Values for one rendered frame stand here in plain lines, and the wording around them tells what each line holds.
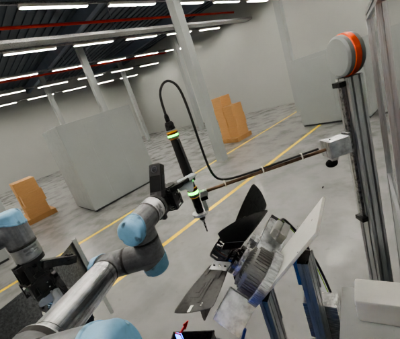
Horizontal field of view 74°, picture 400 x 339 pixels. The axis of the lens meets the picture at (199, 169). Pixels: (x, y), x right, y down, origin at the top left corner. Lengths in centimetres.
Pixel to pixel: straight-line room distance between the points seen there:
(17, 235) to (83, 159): 612
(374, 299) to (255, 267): 47
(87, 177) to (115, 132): 139
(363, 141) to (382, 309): 65
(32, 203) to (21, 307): 644
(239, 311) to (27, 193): 802
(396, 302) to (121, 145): 678
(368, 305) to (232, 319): 54
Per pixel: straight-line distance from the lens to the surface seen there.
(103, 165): 715
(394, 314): 136
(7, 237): 92
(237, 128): 908
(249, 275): 122
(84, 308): 66
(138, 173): 757
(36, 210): 896
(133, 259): 79
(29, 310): 268
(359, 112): 122
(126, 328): 46
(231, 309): 131
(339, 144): 120
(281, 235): 144
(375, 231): 144
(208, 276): 122
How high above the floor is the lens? 192
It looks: 15 degrees down
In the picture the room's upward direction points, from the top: 19 degrees counter-clockwise
